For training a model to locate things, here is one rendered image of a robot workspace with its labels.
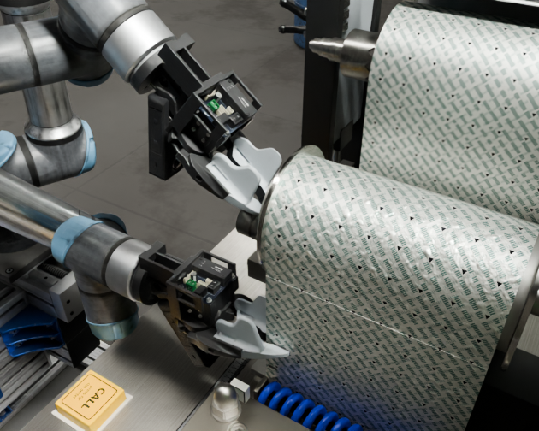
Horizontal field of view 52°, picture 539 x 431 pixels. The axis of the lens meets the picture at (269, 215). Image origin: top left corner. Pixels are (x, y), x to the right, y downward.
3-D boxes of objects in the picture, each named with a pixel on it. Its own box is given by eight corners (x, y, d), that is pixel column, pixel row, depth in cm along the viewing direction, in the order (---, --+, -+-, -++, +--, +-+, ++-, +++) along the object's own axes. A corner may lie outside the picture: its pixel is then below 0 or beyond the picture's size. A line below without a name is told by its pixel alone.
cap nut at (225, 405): (222, 392, 69) (220, 369, 66) (247, 405, 67) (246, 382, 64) (204, 414, 66) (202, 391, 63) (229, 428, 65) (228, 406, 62)
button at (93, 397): (93, 378, 86) (90, 368, 84) (127, 398, 83) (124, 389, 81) (57, 412, 81) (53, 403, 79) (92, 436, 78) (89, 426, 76)
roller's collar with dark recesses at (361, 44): (357, 67, 80) (361, 22, 76) (397, 76, 77) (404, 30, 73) (337, 83, 75) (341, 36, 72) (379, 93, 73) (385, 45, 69)
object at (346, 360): (268, 378, 72) (268, 273, 60) (448, 471, 62) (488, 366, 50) (266, 380, 71) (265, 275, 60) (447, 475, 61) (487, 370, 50)
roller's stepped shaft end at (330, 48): (315, 51, 80) (316, 29, 78) (353, 60, 78) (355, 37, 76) (305, 59, 78) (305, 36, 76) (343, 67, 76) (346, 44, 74)
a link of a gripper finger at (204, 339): (233, 359, 64) (174, 327, 68) (233, 367, 65) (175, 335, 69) (256, 332, 67) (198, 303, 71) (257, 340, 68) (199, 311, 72)
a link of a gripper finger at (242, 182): (278, 212, 59) (222, 143, 58) (248, 233, 63) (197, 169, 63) (293, 198, 61) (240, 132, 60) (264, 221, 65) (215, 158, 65)
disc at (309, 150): (320, 223, 71) (325, 121, 62) (323, 225, 71) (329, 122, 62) (257, 298, 61) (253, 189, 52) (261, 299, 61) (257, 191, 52)
